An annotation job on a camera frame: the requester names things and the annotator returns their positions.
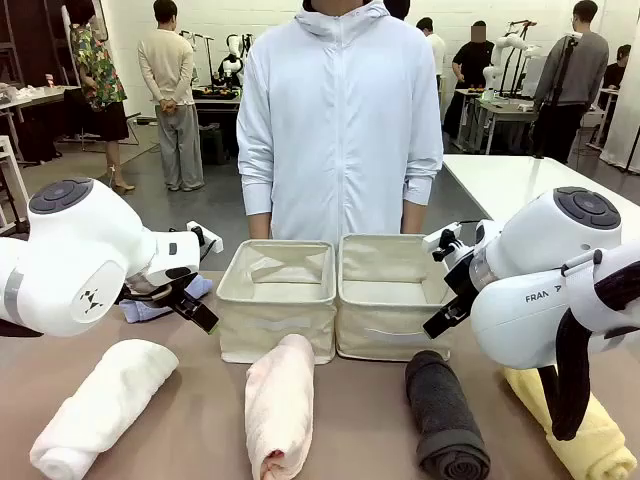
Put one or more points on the person in dark clothes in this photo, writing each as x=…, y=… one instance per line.
x=619, y=75

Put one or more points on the person's left hand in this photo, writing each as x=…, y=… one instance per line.
x=413, y=219

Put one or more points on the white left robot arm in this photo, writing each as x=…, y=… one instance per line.
x=75, y=240

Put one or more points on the person in white hoodie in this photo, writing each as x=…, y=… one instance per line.
x=340, y=125

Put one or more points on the man in cream sweater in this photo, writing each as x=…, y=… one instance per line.
x=167, y=90

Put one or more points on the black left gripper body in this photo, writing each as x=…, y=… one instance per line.
x=181, y=291

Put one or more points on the grey background work table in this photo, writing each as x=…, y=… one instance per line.
x=30, y=95

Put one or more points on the beige fabric storage bin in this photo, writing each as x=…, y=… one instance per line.
x=385, y=320
x=275, y=320

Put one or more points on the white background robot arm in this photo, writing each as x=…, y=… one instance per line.
x=505, y=55
x=232, y=62

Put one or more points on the grey background desk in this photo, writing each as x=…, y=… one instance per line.
x=505, y=107

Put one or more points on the yellow towel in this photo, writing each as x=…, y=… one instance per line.
x=600, y=450

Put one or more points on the woman in floral shirt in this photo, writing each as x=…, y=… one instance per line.
x=97, y=75

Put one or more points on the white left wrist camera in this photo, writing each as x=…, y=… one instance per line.
x=212, y=241

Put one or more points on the white side table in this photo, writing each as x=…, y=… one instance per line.
x=500, y=175

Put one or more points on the black camera tripod stand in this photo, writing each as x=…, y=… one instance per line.
x=560, y=90

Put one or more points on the man in black shirt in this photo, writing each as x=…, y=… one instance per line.
x=470, y=75

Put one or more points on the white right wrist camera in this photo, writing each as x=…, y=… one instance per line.
x=440, y=240

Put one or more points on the background desk with items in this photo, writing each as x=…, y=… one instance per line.
x=217, y=97

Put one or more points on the pink rolled towel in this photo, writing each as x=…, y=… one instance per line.
x=280, y=400

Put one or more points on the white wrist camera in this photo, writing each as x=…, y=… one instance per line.
x=440, y=240
x=212, y=241

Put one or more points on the person's right hand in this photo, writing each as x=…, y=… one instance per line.
x=261, y=227

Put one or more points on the white shelf frame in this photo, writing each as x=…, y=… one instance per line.
x=12, y=185

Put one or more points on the white towel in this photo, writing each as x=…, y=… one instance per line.
x=100, y=405

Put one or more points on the dark grey towel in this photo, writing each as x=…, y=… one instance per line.
x=440, y=415

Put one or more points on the blue cone-folded towel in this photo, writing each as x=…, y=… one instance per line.
x=137, y=314

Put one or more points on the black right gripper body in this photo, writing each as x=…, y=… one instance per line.
x=462, y=280

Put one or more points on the man in grey sweater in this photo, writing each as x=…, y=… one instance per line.
x=570, y=75

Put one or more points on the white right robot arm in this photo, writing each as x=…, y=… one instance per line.
x=525, y=320

